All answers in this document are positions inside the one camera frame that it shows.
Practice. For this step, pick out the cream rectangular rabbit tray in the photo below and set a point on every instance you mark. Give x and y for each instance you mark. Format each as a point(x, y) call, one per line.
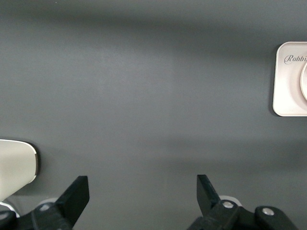
point(285, 95)

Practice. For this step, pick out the cream toaster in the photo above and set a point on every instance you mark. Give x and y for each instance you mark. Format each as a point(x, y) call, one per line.
point(14, 165)

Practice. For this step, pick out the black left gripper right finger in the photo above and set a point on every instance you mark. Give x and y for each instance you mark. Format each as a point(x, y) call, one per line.
point(206, 194)

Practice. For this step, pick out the round cream plate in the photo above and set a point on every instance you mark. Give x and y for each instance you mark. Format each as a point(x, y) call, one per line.
point(304, 81)

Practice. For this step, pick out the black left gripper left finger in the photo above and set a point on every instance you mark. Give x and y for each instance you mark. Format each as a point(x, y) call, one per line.
point(72, 198)

